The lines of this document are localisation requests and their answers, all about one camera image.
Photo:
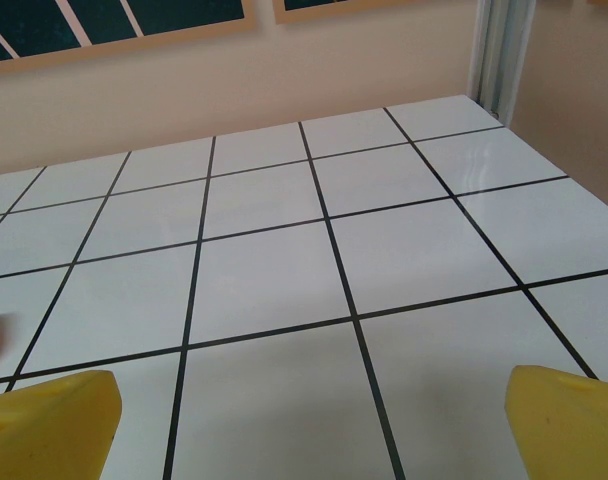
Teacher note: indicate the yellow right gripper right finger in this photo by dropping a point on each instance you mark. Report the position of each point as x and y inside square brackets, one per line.
[569, 425]

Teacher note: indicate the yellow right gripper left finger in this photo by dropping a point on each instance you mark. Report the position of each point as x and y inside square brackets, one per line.
[49, 425]

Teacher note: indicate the aluminium corner post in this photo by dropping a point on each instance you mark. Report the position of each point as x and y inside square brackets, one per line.
[499, 55]

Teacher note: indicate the dark flower stem wall panel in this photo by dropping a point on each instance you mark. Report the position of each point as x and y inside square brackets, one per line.
[34, 25]

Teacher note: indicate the dark cream circle wall panel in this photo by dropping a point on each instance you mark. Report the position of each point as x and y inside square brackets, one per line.
[359, 12]

